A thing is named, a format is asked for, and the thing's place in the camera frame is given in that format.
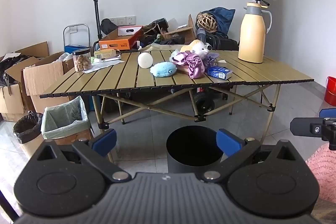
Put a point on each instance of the tan folding camping table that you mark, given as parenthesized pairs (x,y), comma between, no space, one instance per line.
(126,74)

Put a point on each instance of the cream green small carton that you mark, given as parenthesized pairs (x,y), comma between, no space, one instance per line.
(105,53)

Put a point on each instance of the yellow white plush hamster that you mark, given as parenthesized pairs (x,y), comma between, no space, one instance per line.
(199,47)

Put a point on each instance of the orange cardboard box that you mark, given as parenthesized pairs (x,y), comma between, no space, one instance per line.
(118,41)

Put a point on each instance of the green plastic bin liner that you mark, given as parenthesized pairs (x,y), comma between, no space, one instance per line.
(63,119)

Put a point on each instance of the white wall socket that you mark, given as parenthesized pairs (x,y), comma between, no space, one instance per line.
(131,20)
(121,20)

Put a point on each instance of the black soft bag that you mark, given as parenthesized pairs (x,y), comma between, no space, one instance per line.
(108,26)

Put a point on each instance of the blue small carton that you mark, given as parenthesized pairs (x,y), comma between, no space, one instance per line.
(220,72)

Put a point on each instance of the lavender fluffy cloth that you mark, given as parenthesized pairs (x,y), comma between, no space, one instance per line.
(213,56)

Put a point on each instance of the black cylindrical speaker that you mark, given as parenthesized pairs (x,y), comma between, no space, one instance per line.
(160,23)

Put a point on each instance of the white foam cylinder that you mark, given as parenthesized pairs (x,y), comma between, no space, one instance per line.
(145,59)

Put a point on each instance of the small open cardboard box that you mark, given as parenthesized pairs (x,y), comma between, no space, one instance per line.
(183,32)

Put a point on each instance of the silver foil packet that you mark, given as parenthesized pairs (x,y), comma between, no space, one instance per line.
(113,58)

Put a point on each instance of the beige bin with black liner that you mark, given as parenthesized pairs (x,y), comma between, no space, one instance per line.
(29,145)

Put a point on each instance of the dark clothes pile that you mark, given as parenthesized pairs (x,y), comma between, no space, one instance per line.
(10,66)

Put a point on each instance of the navy blue fabric bag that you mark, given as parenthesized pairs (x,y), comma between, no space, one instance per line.
(225,19)

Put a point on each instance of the purple satin cloth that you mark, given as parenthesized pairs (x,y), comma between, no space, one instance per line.
(193,64)

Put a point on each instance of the cream yellow thermos jug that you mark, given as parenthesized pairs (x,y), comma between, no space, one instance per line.
(253,32)

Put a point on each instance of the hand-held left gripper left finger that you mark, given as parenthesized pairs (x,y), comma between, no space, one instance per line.
(105,141)

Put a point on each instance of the open brown cardboard box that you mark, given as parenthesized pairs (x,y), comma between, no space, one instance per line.
(42,77)

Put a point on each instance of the mint green bag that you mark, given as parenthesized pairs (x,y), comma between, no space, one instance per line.
(174,56)

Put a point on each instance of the grey blue bottle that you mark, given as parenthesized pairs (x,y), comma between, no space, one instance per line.
(201,34)

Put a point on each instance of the white paper sheet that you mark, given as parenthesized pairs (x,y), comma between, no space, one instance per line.
(105,64)

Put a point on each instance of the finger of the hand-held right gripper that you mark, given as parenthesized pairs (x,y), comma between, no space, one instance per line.
(328,112)
(304,127)

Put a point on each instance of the large brown cardboard box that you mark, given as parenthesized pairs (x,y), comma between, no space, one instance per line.
(10,103)

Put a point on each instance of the green white small packet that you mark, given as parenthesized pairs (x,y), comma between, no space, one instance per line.
(96,60)

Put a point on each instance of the chrome folding trolley frame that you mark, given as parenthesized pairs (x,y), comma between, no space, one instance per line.
(63,37)

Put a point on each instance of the red plastic bucket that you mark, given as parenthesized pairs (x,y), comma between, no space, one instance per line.
(330,90)

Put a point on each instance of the cardboard box with liner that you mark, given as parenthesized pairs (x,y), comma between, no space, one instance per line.
(76,135)

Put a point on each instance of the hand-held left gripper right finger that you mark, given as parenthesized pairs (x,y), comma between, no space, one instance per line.
(228,141)

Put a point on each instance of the white red flat box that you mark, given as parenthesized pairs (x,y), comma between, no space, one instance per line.
(130,30)

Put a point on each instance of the blue plastic box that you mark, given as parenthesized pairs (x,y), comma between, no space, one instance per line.
(76,48)

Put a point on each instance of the woven rattan ball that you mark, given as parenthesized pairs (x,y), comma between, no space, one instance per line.
(207,21)

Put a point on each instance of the pink fluffy rug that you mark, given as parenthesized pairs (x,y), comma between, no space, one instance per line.
(323,171)

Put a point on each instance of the black round bin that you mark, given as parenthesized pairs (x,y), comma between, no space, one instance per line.
(194,145)

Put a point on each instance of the light blue plush fish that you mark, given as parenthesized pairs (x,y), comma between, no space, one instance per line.
(163,69)

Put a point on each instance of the black utility wagon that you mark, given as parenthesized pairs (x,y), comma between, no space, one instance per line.
(204,106)

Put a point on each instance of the clear snack jar black lid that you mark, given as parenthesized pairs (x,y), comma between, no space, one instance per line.
(82,60)

